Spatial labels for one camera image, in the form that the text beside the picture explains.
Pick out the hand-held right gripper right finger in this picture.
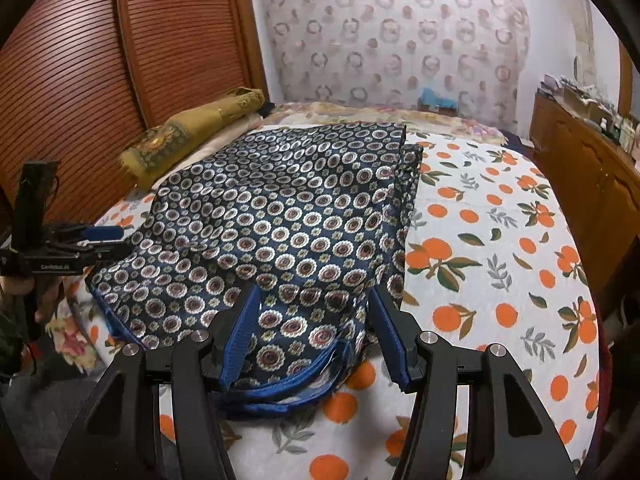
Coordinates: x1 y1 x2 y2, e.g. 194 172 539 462
367 287 581 480

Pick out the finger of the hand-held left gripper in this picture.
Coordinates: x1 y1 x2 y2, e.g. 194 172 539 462
75 239 132 266
50 225 126 243

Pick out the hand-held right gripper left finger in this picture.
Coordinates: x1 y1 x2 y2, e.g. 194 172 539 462
50 282 263 480

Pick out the navy medallion print garment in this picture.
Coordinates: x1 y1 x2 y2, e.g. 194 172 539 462
85 122 427 423

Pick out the person's left hand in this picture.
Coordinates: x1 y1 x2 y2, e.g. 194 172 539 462
0 276 63 323

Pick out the yellow embroidered pillow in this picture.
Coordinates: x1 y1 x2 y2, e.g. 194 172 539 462
119 87 266 192

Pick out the orange fruit print bed sheet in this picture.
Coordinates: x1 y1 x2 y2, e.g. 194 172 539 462
60 130 602 480

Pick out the floral bed cover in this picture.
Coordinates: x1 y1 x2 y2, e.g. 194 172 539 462
260 101 507 147

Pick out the navy blanket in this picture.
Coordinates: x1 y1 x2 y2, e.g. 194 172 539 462
501 130 538 155

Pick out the small blue box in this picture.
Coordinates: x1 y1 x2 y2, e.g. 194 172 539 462
417 87 459 114

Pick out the wooden cabinet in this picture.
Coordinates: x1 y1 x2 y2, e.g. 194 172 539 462
529 91 640 311

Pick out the clutter of bottles and boxes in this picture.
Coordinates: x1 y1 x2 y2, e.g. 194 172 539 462
537 75 640 161

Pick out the ring pattern curtain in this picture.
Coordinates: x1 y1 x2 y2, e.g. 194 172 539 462
247 0 532 136

